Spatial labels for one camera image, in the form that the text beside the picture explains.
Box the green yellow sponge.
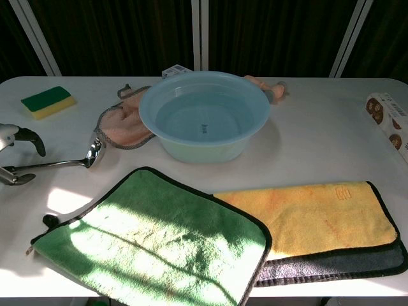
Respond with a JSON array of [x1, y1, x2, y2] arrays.
[[20, 85, 78, 121]]

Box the white slanted frame post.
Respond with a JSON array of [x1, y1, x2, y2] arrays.
[[7, 0, 62, 78], [328, 0, 374, 78]]

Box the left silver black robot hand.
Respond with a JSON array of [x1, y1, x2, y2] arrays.
[[0, 123, 47, 186]]

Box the light blue plastic basin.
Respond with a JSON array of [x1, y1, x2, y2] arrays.
[[138, 70, 272, 164]]

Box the yellow grey microfibre towel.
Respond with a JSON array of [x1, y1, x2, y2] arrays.
[[212, 180, 408, 288]]

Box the white vertical frame post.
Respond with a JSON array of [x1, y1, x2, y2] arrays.
[[191, 0, 210, 72]]

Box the long white cookie print box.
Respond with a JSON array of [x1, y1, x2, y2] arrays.
[[365, 92, 408, 154]]

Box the dark green curtain panel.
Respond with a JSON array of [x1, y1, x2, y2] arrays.
[[342, 0, 408, 80], [207, 0, 358, 78], [27, 0, 195, 78], [0, 0, 49, 84]]

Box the pink cloth grey trim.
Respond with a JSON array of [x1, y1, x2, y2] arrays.
[[94, 84, 156, 151]]

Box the green microfibre towel black trim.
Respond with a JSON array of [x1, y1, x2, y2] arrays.
[[25, 166, 273, 306]]

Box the stainless steel ladle spoon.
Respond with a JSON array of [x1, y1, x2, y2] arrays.
[[1, 136, 107, 173]]

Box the small white blue box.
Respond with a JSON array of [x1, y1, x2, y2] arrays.
[[162, 63, 186, 79]]

